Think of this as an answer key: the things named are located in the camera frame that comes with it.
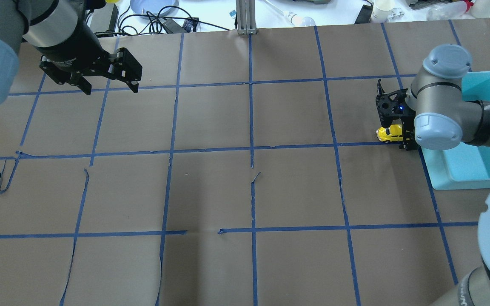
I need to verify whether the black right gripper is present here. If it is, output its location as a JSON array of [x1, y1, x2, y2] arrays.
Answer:
[[376, 79, 419, 151]]

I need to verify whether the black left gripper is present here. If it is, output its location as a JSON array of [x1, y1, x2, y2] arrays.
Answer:
[[37, 21, 142, 95]]

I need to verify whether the yellow toy beetle car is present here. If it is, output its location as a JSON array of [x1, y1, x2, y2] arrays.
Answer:
[[376, 124, 403, 143]]

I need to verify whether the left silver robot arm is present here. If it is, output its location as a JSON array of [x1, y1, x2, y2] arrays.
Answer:
[[0, 0, 142, 104]]

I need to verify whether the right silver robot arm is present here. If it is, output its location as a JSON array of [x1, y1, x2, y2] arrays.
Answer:
[[376, 43, 490, 306]]

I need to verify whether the black power adapter brick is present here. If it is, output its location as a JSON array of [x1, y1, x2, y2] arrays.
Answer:
[[89, 3, 118, 37]]

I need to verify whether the teal plastic storage bin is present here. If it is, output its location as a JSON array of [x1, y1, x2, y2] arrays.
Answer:
[[419, 71, 490, 190]]

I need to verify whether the light blue plate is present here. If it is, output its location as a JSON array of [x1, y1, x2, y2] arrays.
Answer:
[[129, 0, 179, 16]]

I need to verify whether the paper cup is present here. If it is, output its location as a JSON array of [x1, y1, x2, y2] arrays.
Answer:
[[370, 0, 395, 23]]

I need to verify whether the brown paper table cover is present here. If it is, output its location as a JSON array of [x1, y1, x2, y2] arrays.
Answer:
[[0, 19, 490, 306]]

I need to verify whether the aluminium frame post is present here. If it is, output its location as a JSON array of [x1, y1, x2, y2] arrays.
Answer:
[[235, 0, 257, 35]]

